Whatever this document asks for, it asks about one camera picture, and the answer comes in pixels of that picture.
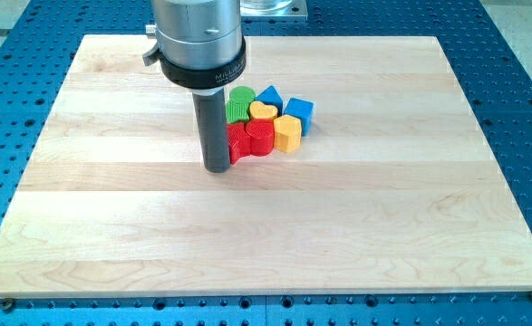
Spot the yellow heart block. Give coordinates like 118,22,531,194
248,101,278,121

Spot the red star block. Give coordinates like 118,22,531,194
227,122,251,164

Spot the board clamp screw left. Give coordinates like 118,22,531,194
0,298,15,312

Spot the green round block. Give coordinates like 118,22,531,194
229,86,256,104

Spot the blue cube block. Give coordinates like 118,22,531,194
284,98,314,137

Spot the red round block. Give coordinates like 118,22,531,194
246,120,275,157

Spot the yellow hexagon block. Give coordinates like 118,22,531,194
274,115,302,153

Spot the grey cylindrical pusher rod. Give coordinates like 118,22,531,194
192,88,230,173

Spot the blue triangle block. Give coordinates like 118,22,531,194
255,85,284,116

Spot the green star block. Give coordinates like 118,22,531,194
226,101,250,124

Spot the black collar tool mount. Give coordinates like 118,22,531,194
159,38,247,90

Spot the light wooden board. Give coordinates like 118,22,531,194
0,35,532,298

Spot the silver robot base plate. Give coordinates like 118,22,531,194
240,0,308,22

